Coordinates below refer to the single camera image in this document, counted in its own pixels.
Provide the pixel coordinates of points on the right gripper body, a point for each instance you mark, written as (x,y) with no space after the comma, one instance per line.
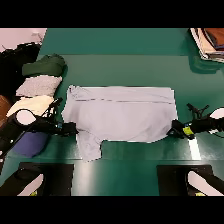
(180,129)

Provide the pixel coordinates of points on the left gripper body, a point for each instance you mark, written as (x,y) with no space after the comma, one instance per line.
(68,128)

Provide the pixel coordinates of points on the pale lilac T-shirt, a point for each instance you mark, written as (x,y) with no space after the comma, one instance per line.
(123,113)

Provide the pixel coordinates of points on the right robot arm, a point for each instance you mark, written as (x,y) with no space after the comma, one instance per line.
(213,122)

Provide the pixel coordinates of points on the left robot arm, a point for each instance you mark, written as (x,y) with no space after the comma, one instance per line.
(23,117)

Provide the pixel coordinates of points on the navy blue garment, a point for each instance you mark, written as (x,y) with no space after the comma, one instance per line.
(30,143)

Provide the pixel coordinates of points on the cream garment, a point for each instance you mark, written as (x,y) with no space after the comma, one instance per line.
(31,104)

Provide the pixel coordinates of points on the grey garment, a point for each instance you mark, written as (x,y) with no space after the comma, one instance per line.
(39,85)

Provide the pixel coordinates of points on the dark green garment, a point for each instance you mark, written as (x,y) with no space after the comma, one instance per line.
(45,66)

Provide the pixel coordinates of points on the black garment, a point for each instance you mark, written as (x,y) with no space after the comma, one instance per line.
(15,66)

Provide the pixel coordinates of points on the stack of folded clothes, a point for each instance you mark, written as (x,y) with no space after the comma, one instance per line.
(210,43)

